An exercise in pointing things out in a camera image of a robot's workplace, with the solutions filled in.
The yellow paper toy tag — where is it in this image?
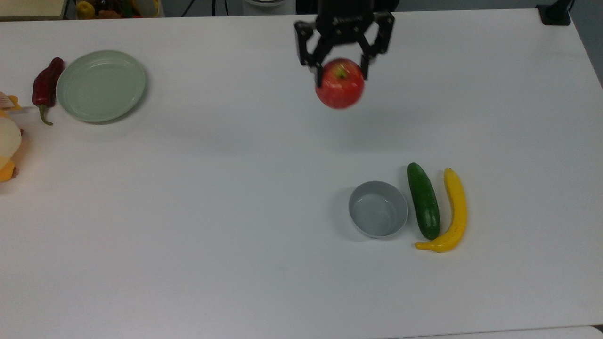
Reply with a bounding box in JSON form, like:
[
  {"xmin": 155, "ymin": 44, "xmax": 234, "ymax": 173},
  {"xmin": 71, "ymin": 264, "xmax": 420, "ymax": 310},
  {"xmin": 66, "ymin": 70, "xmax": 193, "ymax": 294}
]
[{"xmin": 0, "ymin": 92, "xmax": 22, "ymax": 113}]

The yellow plush dinosaur toy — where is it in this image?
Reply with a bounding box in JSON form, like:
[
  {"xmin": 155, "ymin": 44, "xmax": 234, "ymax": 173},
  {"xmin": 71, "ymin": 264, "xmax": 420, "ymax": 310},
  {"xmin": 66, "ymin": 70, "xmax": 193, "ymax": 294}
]
[{"xmin": 0, "ymin": 111, "xmax": 23, "ymax": 183}]

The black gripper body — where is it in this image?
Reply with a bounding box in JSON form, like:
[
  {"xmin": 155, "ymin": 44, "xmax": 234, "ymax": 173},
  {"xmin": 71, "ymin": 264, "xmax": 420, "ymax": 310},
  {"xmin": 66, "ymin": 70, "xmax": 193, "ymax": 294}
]
[{"xmin": 317, "ymin": 0, "xmax": 376, "ymax": 45}]

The grey metal bowl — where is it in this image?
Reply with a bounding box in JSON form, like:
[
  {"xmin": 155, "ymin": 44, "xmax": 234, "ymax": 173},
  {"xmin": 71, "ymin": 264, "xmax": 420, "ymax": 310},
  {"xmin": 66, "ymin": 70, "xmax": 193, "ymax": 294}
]
[{"xmin": 349, "ymin": 181, "xmax": 409, "ymax": 238}]

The wooden board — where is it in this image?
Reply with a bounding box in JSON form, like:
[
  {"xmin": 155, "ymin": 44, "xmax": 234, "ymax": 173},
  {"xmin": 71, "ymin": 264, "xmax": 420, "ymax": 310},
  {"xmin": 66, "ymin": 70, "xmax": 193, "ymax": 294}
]
[{"xmin": 0, "ymin": 0, "xmax": 70, "ymax": 22}]

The box of toy fruit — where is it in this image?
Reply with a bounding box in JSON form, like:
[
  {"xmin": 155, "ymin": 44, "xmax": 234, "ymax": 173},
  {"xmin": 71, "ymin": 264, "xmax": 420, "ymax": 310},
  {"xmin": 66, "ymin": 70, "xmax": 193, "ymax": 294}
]
[{"xmin": 74, "ymin": 0, "xmax": 164, "ymax": 19}]

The red chili pepper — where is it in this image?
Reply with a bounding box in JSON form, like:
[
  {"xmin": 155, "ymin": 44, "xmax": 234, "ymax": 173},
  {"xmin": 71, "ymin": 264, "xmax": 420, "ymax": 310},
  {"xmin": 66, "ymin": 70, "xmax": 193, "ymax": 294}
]
[{"xmin": 32, "ymin": 57, "xmax": 65, "ymax": 126}]

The green cucumber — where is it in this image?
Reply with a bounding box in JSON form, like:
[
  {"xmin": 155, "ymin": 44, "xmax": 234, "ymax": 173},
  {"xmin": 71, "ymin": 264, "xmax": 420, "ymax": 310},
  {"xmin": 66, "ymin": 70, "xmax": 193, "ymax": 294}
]
[{"xmin": 407, "ymin": 162, "xmax": 441, "ymax": 240}]

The yellow banana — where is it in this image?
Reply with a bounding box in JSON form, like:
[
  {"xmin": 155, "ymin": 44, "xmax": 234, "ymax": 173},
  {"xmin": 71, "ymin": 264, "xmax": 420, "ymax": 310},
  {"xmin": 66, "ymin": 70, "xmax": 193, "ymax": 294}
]
[{"xmin": 415, "ymin": 168, "xmax": 468, "ymax": 253}]

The black corner clamp stand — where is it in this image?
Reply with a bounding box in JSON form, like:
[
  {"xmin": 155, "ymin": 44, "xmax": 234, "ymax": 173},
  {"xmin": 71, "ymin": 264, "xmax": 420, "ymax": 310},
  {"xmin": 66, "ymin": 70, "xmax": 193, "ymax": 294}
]
[{"xmin": 536, "ymin": 0, "xmax": 576, "ymax": 26}]

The pale green plate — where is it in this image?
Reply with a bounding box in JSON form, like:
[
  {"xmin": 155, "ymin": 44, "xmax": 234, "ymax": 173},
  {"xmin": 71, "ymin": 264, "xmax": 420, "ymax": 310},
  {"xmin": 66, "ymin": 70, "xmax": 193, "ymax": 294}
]
[{"xmin": 56, "ymin": 50, "xmax": 147, "ymax": 124}]

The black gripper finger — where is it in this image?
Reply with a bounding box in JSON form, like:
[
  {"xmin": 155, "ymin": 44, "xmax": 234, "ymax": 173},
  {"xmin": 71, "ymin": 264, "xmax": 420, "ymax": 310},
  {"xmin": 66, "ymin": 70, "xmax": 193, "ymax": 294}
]
[
  {"xmin": 294, "ymin": 20, "xmax": 330, "ymax": 88},
  {"xmin": 357, "ymin": 12, "xmax": 395, "ymax": 80}
]

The red apple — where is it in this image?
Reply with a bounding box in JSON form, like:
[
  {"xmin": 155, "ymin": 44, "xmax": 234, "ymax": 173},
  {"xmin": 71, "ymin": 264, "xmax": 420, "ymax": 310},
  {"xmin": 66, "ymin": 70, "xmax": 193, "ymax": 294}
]
[{"xmin": 315, "ymin": 58, "xmax": 366, "ymax": 110}]

